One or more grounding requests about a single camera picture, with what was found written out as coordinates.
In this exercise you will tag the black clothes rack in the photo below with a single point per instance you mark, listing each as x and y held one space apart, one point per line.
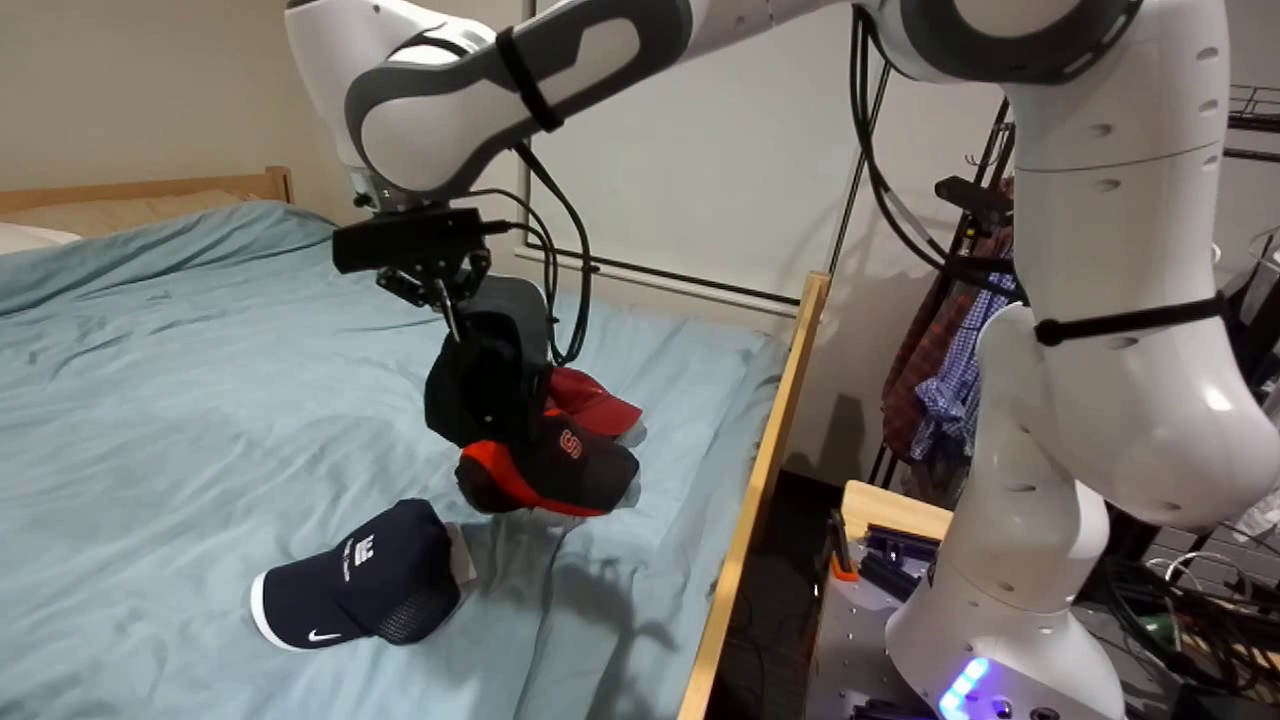
982 185

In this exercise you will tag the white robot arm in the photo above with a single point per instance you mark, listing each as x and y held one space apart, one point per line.
1132 203

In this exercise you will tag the blue hanging garment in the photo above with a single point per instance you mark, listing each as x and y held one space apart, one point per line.
962 386

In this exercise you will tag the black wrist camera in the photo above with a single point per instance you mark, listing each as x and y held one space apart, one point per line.
400 241

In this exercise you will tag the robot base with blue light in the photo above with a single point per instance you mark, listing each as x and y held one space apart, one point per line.
1014 662

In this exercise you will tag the black and orange cap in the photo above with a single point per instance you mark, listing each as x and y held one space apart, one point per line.
563 480

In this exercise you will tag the white pillow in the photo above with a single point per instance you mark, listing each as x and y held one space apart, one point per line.
35 241

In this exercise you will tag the black cap with white trim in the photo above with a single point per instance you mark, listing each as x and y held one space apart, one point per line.
487 373

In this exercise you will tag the navy cap with white logo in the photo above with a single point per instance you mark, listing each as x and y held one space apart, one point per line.
373 572

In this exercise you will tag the wooden bed frame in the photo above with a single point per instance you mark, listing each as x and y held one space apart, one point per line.
761 465

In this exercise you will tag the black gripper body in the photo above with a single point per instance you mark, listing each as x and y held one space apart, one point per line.
431 282

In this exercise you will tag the light blue duvet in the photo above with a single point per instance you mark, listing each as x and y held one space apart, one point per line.
201 427

